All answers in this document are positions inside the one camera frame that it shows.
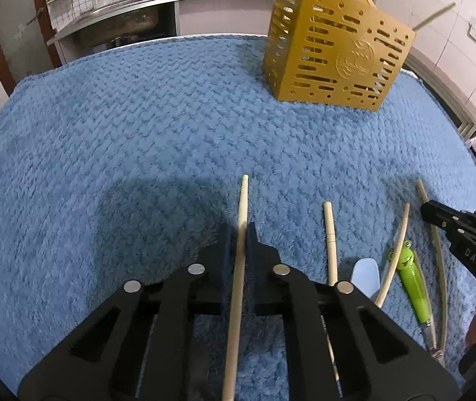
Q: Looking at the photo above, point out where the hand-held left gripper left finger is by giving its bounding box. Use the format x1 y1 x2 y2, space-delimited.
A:
17 221 239 401

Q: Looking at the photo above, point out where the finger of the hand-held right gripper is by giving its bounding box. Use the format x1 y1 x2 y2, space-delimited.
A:
420 199 476 240

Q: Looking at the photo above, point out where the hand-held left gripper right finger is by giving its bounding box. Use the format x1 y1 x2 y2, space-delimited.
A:
244 221 460 401

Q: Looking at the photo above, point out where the wooden chopstick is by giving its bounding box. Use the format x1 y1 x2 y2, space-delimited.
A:
374 203 411 307
323 201 341 382
221 174 250 401
415 180 448 358
411 2 457 32

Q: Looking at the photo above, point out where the green frog-handled utensil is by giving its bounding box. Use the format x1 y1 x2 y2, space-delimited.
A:
388 239 448 368

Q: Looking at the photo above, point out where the white plastic spoon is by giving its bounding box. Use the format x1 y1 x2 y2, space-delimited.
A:
350 258 381 300

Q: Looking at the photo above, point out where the blue fleece blanket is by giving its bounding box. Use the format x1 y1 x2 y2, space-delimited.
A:
0 33 476 401

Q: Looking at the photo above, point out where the steel kitchen sink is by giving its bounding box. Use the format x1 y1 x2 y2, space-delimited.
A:
48 0 178 48

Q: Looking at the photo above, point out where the brown door frame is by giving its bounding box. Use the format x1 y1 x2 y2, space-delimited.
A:
29 0 64 68

